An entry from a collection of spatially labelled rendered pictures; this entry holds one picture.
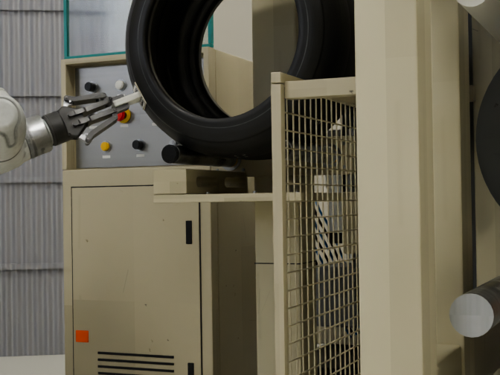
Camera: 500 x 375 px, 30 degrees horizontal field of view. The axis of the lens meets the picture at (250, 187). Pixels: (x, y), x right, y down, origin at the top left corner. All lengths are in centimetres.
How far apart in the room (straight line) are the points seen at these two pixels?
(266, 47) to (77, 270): 107
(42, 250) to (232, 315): 211
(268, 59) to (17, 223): 273
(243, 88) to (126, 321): 86
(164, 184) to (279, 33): 57
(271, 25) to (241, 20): 265
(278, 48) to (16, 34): 276
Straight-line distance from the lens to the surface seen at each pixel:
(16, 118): 195
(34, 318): 503
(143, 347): 304
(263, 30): 253
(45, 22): 508
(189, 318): 295
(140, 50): 224
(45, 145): 215
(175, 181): 218
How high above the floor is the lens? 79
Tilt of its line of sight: 1 degrees up
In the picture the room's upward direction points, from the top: 1 degrees counter-clockwise
